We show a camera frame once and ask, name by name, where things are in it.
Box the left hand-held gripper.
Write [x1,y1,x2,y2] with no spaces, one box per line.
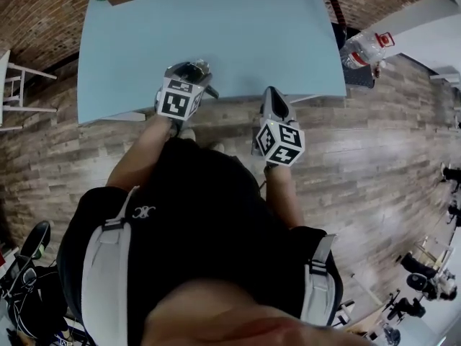
[155,61,220,123]

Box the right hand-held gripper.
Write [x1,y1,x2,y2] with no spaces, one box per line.
[251,86,306,168]

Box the clear plastic object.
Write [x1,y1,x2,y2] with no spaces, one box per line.
[189,58,210,76]

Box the person's left forearm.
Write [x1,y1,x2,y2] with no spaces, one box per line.
[105,115,174,195]

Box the person's right forearm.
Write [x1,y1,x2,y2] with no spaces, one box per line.
[264,164,305,231]

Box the light blue table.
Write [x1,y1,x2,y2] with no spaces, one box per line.
[76,0,348,125]

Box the clear bottle with red cap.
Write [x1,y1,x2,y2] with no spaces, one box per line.
[339,30,395,71]

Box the person's black shirt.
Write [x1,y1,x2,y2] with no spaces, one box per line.
[57,137,344,346]

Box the white table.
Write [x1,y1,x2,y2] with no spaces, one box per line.
[362,0,461,82]

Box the white chair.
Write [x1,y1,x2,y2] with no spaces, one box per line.
[0,49,59,132]

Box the black and red hose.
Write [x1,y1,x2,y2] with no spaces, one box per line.
[315,0,348,43]

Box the grey backpack strap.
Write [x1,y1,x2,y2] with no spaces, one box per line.
[299,233,339,327]
[81,187,140,346]

